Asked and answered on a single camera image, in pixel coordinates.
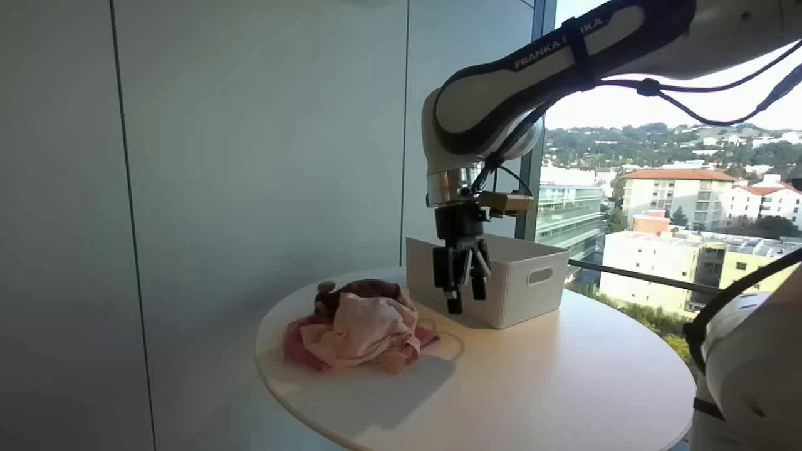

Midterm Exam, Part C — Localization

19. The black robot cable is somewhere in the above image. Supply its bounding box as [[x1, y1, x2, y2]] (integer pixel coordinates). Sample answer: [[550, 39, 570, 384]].
[[575, 36, 802, 371]]

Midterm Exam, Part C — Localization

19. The dark window frame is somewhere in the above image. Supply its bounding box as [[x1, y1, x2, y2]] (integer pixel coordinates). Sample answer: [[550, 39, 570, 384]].
[[513, 0, 559, 246]]

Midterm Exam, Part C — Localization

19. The light pink cloth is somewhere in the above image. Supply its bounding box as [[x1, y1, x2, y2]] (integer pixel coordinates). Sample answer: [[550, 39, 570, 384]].
[[299, 287, 443, 375]]

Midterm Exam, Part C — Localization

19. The white plastic storage box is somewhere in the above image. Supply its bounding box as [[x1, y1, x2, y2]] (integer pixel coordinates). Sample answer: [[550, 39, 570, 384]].
[[403, 231, 575, 331]]

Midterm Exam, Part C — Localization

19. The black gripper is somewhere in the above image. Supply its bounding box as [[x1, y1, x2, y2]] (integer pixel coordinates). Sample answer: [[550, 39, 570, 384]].
[[432, 201, 496, 319]]

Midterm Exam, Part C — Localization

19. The dark balcony railing bar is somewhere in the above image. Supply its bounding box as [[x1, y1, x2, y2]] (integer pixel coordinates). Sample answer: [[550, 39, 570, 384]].
[[567, 255, 730, 299]]

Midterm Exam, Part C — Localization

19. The glass-fronted building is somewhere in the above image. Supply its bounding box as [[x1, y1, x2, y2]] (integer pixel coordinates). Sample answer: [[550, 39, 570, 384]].
[[536, 183, 609, 294]]

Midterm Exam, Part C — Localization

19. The flat-roofed white building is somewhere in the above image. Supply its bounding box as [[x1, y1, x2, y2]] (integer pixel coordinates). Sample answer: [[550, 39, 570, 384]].
[[597, 225, 802, 319]]

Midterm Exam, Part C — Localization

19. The red-roofed building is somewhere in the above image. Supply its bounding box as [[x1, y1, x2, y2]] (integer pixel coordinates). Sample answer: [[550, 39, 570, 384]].
[[619, 166, 739, 232]]

